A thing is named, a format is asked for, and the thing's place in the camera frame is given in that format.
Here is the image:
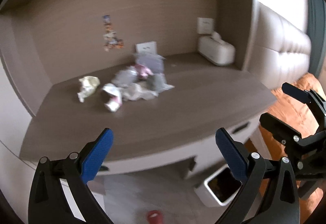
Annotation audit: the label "dark drawer handle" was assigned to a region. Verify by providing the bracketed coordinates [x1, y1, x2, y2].
[232, 123, 249, 134]

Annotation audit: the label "yellowish paper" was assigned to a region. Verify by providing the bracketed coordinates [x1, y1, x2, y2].
[78, 76, 101, 103]

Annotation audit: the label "white tissue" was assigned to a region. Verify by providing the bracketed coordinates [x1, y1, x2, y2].
[122, 83, 158, 101]

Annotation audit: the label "orange blanket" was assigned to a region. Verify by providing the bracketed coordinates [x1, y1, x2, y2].
[258, 72, 326, 215]

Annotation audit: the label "red object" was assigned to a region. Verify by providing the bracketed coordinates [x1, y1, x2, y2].
[147, 210, 163, 224]

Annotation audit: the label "colourful wall stickers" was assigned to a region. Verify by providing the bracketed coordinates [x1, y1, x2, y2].
[102, 15, 124, 51]

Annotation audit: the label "beige padded headboard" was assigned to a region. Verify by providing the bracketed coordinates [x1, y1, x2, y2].
[251, 1, 312, 89]

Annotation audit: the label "white tissue box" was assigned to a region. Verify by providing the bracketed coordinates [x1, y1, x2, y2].
[198, 31, 235, 66]

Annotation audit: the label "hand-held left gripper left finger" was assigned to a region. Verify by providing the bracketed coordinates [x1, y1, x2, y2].
[28, 128, 114, 224]

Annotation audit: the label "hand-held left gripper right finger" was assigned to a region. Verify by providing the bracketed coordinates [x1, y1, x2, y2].
[215, 127, 300, 224]

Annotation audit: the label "white trash bin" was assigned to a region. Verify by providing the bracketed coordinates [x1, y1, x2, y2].
[195, 164, 242, 208]

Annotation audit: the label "white pink wrapper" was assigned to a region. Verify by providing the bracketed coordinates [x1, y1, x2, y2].
[100, 83, 123, 112]

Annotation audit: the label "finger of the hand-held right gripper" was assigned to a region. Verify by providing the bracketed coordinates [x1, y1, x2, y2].
[259, 113, 303, 147]
[282, 82, 326, 117]

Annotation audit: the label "grey-green curtain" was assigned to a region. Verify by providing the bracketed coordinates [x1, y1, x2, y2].
[303, 0, 326, 79]

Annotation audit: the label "grey plastic packet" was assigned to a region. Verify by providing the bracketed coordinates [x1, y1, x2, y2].
[146, 74, 175, 93]
[111, 66, 139, 88]
[134, 52, 166, 73]

